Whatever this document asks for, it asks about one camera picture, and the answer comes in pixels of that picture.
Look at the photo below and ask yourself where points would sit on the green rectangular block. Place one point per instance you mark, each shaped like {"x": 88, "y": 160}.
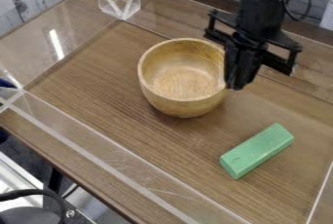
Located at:
{"x": 254, "y": 151}

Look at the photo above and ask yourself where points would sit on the black table leg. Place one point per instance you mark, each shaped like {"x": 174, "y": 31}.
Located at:
{"x": 55, "y": 181}

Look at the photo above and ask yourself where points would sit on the clear acrylic enclosure wall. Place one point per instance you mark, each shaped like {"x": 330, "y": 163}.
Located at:
{"x": 151, "y": 165}

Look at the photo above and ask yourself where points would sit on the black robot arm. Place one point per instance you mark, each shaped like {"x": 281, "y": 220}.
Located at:
{"x": 253, "y": 40}

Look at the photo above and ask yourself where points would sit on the wooden brown bowl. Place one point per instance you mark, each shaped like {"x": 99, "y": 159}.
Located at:
{"x": 181, "y": 77}

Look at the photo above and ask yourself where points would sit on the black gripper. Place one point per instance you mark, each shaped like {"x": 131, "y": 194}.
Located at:
{"x": 253, "y": 39}

